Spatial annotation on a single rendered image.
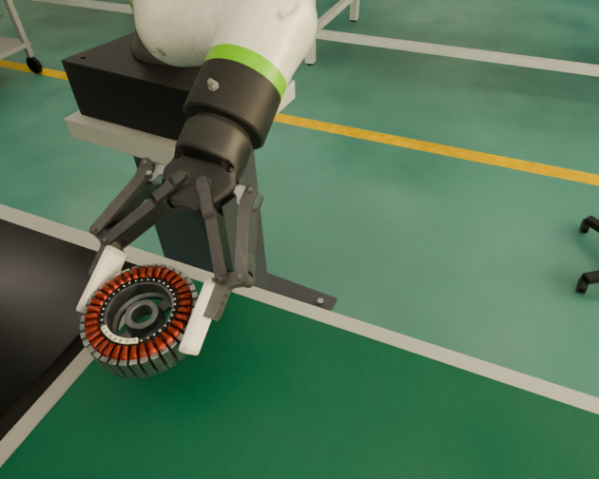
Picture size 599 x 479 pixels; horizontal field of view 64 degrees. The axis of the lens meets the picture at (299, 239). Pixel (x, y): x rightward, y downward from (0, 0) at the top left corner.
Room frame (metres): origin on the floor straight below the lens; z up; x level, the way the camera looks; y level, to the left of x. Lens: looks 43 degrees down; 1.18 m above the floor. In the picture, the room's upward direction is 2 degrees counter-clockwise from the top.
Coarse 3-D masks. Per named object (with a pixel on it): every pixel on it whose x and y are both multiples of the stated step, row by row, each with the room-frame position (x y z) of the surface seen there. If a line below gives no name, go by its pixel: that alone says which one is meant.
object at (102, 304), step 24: (144, 264) 0.35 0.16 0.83; (120, 288) 0.32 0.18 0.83; (144, 288) 0.32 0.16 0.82; (168, 288) 0.31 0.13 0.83; (192, 288) 0.31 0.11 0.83; (96, 312) 0.29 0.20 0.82; (120, 312) 0.31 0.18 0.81; (144, 312) 0.30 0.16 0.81; (192, 312) 0.29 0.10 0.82; (96, 336) 0.27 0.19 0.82; (120, 336) 0.28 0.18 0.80; (144, 336) 0.28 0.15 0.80; (168, 336) 0.26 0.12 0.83; (96, 360) 0.25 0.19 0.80; (120, 360) 0.24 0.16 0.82; (144, 360) 0.24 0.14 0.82; (168, 360) 0.25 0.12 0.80
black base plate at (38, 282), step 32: (0, 224) 0.49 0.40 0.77; (0, 256) 0.43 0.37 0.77; (32, 256) 0.43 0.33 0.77; (64, 256) 0.43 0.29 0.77; (0, 288) 0.38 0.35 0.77; (32, 288) 0.38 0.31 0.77; (64, 288) 0.37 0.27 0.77; (0, 320) 0.33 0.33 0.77; (32, 320) 0.33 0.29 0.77; (64, 320) 0.33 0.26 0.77; (0, 352) 0.29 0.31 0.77; (32, 352) 0.29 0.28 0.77; (64, 352) 0.29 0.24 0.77; (0, 384) 0.25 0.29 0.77; (32, 384) 0.25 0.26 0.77; (0, 416) 0.22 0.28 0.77
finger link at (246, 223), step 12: (252, 192) 0.37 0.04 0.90; (240, 204) 0.37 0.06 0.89; (252, 204) 0.37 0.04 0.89; (240, 216) 0.35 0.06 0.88; (252, 216) 0.36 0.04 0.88; (240, 228) 0.34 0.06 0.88; (252, 228) 0.35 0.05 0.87; (240, 240) 0.33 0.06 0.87; (252, 240) 0.34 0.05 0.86; (240, 252) 0.32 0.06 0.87; (252, 252) 0.33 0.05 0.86; (240, 264) 0.31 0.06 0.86; (252, 264) 0.32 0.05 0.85; (240, 276) 0.30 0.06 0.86; (252, 276) 0.31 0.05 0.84
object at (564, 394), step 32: (32, 224) 0.52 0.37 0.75; (128, 256) 0.45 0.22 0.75; (160, 256) 0.44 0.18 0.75; (256, 288) 0.38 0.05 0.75; (320, 320) 0.33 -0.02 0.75; (352, 320) 0.33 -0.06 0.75; (416, 352) 0.28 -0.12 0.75; (448, 352) 0.28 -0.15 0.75; (64, 384) 0.26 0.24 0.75; (512, 384) 0.24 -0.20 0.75; (544, 384) 0.24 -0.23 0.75; (32, 416) 0.23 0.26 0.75; (0, 448) 0.20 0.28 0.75
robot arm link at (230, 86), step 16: (208, 64) 0.48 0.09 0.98; (224, 64) 0.47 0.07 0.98; (240, 64) 0.47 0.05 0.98; (208, 80) 0.45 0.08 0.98; (224, 80) 0.46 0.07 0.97; (240, 80) 0.46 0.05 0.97; (256, 80) 0.46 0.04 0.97; (192, 96) 0.45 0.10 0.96; (208, 96) 0.44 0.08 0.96; (224, 96) 0.44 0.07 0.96; (240, 96) 0.44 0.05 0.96; (256, 96) 0.45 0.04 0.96; (272, 96) 0.47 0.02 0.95; (192, 112) 0.46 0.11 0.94; (208, 112) 0.44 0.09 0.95; (224, 112) 0.43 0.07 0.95; (240, 112) 0.43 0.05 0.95; (256, 112) 0.44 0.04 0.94; (272, 112) 0.46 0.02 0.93; (240, 128) 0.44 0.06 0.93; (256, 128) 0.43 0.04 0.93; (256, 144) 0.45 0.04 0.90
